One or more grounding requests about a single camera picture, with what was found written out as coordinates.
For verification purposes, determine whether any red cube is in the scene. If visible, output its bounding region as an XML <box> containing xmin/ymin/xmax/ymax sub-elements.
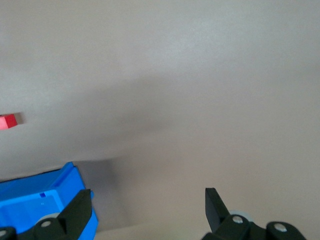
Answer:
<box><xmin>0</xmin><ymin>113</ymin><xmax>19</xmax><ymax>131</ymax></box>

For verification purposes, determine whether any blue plastic storage bin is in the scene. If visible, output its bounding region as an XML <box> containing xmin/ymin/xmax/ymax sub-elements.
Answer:
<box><xmin>0</xmin><ymin>161</ymin><xmax>100</xmax><ymax>240</ymax></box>

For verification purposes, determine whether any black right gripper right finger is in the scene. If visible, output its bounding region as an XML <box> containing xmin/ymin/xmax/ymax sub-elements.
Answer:
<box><xmin>201</xmin><ymin>187</ymin><xmax>307</xmax><ymax>240</ymax></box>

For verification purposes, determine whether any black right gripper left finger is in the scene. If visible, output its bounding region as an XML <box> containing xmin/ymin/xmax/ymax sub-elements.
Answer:
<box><xmin>0</xmin><ymin>189</ymin><xmax>91</xmax><ymax>240</ymax></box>

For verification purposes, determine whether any large table mat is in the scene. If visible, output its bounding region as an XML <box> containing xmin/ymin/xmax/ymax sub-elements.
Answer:
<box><xmin>0</xmin><ymin>0</ymin><xmax>320</xmax><ymax>240</ymax></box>

